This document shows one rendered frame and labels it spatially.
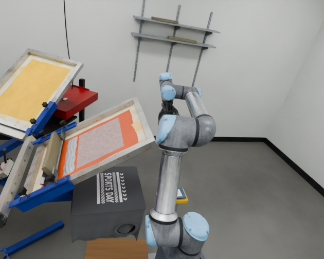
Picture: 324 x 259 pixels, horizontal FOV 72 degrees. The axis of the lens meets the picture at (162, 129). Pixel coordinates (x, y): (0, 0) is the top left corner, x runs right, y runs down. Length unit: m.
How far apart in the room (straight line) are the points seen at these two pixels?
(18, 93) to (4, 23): 1.29
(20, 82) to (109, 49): 1.35
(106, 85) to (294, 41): 3.14
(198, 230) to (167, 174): 0.26
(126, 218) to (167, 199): 0.78
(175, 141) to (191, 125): 0.08
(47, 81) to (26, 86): 0.17
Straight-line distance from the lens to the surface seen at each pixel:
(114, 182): 1.76
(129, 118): 1.49
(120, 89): 3.47
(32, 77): 2.36
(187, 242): 1.00
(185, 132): 0.83
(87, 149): 1.45
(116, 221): 1.67
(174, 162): 0.86
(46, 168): 1.37
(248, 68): 4.12
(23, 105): 2.19
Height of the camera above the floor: 2.18
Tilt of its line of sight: 29 degrees down
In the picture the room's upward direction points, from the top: 12 degrees clockwise
